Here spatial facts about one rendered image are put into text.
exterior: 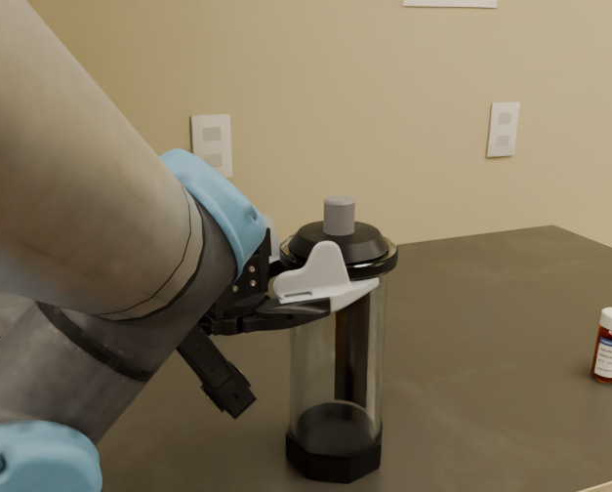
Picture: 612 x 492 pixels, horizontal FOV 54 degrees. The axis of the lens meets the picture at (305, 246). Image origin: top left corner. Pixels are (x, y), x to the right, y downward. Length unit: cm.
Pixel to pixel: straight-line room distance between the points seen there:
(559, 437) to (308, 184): 67
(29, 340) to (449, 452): 47
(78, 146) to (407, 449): 55
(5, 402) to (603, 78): 140
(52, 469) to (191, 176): 15
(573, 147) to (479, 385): 84
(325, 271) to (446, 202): 87
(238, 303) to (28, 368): 20
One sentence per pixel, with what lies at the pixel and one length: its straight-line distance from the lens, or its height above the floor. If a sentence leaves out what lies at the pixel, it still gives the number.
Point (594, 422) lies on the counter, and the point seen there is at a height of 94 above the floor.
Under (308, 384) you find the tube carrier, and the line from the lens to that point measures 57.
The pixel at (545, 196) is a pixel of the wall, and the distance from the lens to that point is 150.
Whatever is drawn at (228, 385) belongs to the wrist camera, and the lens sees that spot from 49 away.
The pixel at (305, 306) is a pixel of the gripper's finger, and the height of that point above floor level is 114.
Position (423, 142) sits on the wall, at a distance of 127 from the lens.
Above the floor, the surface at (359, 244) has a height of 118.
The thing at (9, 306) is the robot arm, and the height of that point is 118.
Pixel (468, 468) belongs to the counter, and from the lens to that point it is 66.
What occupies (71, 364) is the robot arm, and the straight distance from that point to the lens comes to 31.
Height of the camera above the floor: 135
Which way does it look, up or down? 19 degrees down
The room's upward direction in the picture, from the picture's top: straight up
